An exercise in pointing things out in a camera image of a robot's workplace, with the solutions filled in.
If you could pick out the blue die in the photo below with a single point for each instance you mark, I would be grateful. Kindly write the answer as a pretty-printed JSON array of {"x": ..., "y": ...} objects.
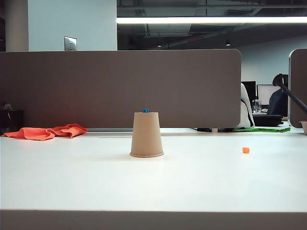
[{"x": 145, "y": 110}]

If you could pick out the orange die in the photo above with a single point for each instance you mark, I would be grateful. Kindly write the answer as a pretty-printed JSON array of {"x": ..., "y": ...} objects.
[{"x": 245, "y": 150}]

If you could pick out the brown paper cup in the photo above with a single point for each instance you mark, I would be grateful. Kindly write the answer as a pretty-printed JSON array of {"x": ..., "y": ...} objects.
[{"x": 146, "y": 136}]

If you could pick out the wide brown divider panel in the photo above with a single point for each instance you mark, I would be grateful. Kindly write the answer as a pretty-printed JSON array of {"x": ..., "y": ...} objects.
[{"x": 96, "y": 91}]

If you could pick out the dark computer monitor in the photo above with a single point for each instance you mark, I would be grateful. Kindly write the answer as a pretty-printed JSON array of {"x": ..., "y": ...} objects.
[{"x": 250, "y": 89}]

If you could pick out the small black pendant lamp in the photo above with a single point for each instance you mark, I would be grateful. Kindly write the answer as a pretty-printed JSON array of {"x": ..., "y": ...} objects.
[{"x": 228, "y": 43}]

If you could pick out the clear water bottle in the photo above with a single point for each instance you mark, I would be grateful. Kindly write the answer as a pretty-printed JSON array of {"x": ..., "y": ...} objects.
[{"x": 257, "y": 106}]

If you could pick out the black flat case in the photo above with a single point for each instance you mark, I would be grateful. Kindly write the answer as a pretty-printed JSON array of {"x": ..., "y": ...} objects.
[{"x": 267, "y": 119}]

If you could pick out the orange cloth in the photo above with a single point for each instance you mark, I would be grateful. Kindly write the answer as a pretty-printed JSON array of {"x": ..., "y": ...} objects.
[{"x": 36, "y": 133}]

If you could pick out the seated person in dark shirt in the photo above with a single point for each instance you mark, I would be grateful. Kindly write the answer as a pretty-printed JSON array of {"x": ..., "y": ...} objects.
[{"x": 277, "y": 105}]

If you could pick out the black pole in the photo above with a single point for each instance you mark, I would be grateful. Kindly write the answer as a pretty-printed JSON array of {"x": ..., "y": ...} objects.
[{"x": 293, "y": 97}]

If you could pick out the dark box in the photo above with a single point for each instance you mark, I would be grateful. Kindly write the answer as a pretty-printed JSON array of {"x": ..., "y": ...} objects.
[{"x": 12, "y": 119}]

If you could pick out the brown divider panel white edge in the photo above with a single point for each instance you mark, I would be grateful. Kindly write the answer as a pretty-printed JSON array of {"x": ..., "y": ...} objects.
[{"x": 299, "y": 83}]

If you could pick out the beige paper bowl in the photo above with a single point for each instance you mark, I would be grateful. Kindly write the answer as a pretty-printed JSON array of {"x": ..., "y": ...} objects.
[{"x": 304, "y": 127}]

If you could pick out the metal wall outlet plate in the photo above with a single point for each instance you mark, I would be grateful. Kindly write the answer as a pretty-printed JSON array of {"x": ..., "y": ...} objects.
[{"x": 70, "y": 43}]

